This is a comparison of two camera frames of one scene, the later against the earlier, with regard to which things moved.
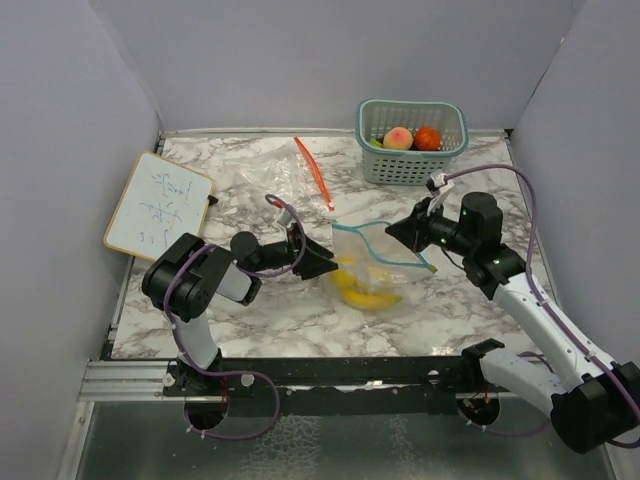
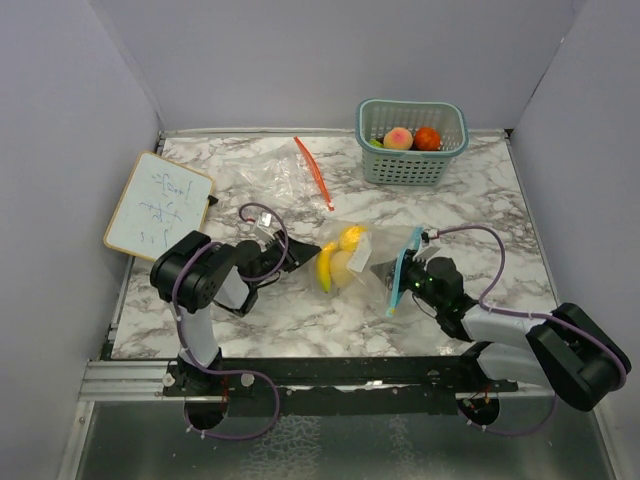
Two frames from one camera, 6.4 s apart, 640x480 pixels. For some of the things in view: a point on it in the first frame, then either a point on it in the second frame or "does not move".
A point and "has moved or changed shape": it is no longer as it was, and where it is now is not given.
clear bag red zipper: [287, 172] does not move
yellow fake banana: [368, 301] -> [324, 266]
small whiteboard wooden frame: [162, 201] does not move
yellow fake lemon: [342, 279] -> [349, 237]
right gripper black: [412, 230] -> [386, 271]
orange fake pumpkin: [427, 138] does not move
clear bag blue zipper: [375, 270] has moved or changed shape
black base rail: [335, 386] does not move
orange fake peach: [398, 138] does not move
